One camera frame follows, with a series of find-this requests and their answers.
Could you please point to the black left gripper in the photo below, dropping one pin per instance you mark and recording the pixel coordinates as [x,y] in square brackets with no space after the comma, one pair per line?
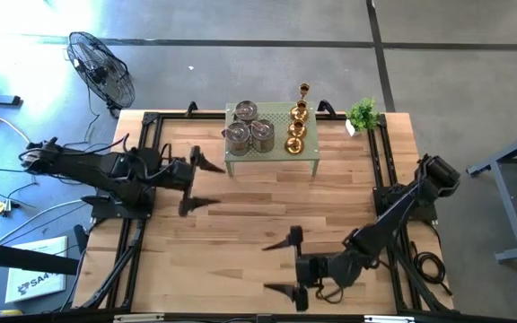
[180,177]

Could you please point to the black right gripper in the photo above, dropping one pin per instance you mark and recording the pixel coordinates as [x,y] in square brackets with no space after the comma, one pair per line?
[312,269]

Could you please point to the glass jar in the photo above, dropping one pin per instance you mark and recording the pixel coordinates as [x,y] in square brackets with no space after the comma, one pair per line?
[238,139]

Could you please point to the gold candlestick holder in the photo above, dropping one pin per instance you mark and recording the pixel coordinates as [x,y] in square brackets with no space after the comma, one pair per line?
[299,114]
[293,146]
[296,131]

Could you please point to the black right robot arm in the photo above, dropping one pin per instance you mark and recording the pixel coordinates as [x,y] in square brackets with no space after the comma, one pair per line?
[393,215]

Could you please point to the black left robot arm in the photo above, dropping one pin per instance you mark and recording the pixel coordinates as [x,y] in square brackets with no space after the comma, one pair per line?
[88,168]

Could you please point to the green perforated metal shelf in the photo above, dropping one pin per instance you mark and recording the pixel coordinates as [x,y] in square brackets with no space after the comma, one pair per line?
[311,143]

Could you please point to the black floor fan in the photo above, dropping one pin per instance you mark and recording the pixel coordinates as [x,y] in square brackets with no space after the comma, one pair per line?
[99,74]

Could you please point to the green plant in white pot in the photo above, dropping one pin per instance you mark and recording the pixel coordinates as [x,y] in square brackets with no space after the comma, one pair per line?
[362,114]

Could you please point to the white printed box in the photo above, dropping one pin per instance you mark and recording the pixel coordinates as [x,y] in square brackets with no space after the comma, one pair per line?
[38,269]

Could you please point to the black floor beam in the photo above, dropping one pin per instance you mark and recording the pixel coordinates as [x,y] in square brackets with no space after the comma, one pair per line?
[25,259]

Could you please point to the yellow power plug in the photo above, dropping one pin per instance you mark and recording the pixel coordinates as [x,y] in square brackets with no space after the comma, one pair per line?
[2,207]

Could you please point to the black frame hook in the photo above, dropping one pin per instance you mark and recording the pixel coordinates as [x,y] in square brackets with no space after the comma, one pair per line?
[328,107]
[191,108]

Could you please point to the grey-blue table frame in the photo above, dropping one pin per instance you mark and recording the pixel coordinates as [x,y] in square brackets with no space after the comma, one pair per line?
[505,202]

